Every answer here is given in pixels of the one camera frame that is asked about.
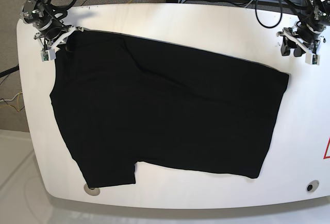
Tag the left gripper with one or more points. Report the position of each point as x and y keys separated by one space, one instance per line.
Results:
x=303 y=38

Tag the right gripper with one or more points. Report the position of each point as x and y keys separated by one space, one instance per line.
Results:
x=52 y=33

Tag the black T-shirt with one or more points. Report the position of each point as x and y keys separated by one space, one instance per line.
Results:
x=119 y=100

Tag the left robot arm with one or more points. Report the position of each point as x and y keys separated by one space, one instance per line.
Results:
x=315 y=11

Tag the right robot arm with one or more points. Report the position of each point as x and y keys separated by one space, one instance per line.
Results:
x=48 y=20

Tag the red triangle warning sticker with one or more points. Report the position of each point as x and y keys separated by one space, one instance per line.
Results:
x=326 y=155

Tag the round table grommet right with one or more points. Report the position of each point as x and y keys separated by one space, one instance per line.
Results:
x=312 y=186

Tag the round table grommet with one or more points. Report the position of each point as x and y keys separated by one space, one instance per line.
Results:
x=91 y=191
x=312 y=186

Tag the round table grommet left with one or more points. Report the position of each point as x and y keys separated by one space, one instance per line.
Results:
x=91 y=191

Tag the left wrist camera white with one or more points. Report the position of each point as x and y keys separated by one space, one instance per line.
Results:
x=312 y=59

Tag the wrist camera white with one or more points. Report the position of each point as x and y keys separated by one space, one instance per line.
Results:
x=48 y=55
x=312 y=59

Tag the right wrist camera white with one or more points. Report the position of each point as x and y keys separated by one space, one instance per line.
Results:
x=48 y=55

